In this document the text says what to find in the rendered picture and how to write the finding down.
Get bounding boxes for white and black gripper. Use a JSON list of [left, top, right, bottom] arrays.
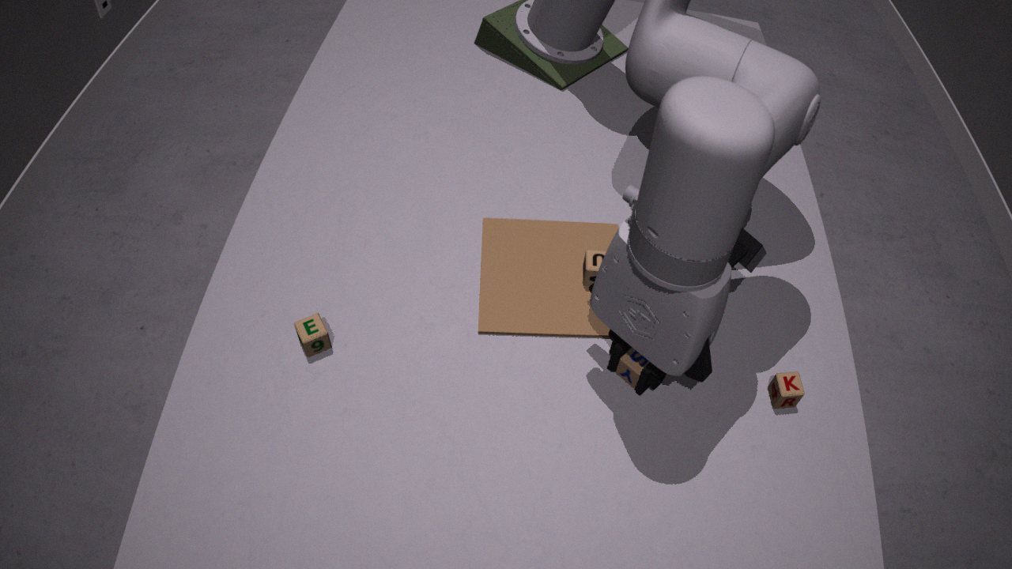
[[589, 219, 731, 396]]

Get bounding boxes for wooden letter block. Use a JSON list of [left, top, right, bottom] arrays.
[[616, 348, 650, 389], [768, 371, 805, 409], [294, 313, 332, 357], [583, 250, 606, 286]]

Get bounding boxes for tan flat square mat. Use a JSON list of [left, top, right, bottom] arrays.
[[478, 218, 618, 338]]

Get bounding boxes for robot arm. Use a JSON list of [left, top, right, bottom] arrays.
[[514, 0, 821, 287]]

